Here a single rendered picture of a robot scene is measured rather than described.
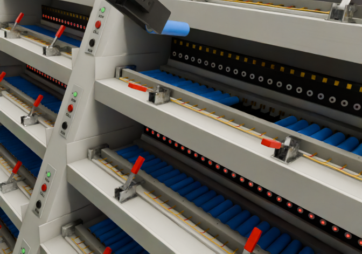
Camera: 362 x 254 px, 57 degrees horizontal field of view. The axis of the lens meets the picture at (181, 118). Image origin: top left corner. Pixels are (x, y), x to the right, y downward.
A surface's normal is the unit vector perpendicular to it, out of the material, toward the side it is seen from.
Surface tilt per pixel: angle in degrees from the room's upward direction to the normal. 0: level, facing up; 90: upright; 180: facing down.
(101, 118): 90
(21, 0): 90
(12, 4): 90
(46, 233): 90
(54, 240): 21
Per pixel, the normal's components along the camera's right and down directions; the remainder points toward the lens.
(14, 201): 0.11, -0.92
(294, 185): -0.69, 0.20
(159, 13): 0.70, 0.33
